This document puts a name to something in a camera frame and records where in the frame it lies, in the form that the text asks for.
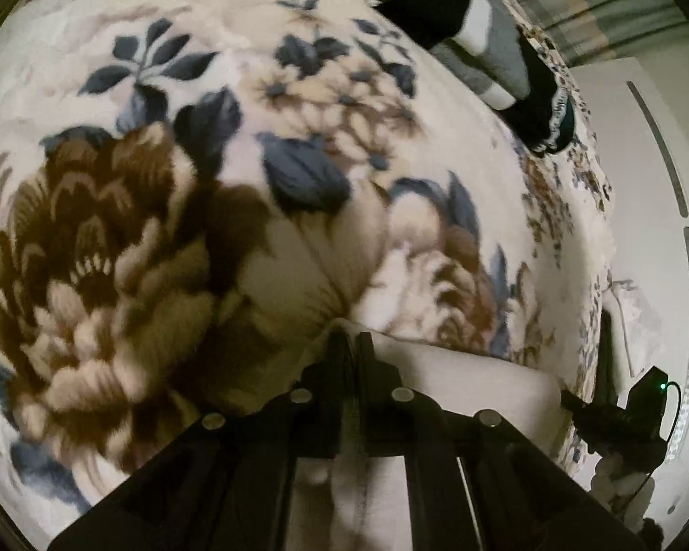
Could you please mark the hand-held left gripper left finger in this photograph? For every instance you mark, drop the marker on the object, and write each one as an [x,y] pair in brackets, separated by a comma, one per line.
[328,390]

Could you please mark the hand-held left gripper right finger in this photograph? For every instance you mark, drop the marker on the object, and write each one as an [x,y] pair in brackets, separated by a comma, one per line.
[373,390]

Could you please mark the beige small garment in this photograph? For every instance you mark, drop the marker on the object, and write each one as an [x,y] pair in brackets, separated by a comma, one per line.
[471,379]

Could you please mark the person's right hand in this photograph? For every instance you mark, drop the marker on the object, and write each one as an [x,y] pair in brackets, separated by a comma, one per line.
[614,479]

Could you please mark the white cabinet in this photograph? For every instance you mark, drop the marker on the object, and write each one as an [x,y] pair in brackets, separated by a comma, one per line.
[637,212]

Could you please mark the floral fleece blanket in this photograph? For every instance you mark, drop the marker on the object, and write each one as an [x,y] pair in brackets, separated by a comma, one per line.
[206,183]

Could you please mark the black white grey striped garment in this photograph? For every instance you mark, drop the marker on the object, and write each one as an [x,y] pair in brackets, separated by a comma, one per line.
[482,23]

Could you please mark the grey-green striped curtain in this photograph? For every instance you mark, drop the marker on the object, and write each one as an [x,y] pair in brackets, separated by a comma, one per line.
[580,6]

